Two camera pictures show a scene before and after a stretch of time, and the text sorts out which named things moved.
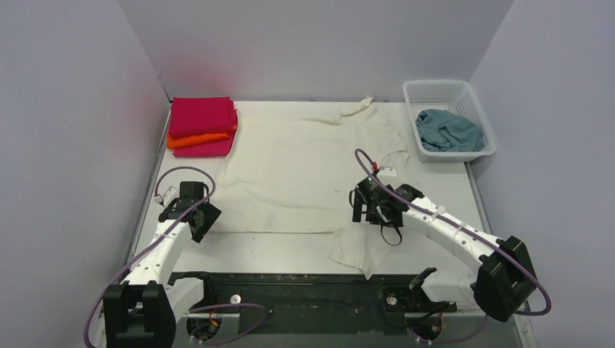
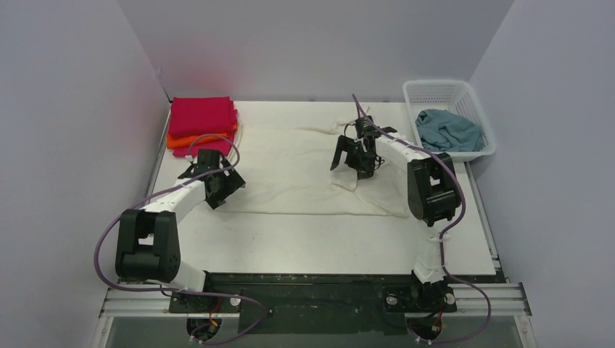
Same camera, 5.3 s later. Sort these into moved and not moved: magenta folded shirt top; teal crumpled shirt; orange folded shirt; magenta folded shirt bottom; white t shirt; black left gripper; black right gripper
Moved: black left gripper; black right gripper; white t shirt
Not moved: magenta folded shirt top; magenta folded shirt bottom; orange folded shirt; teal crumpled shirt
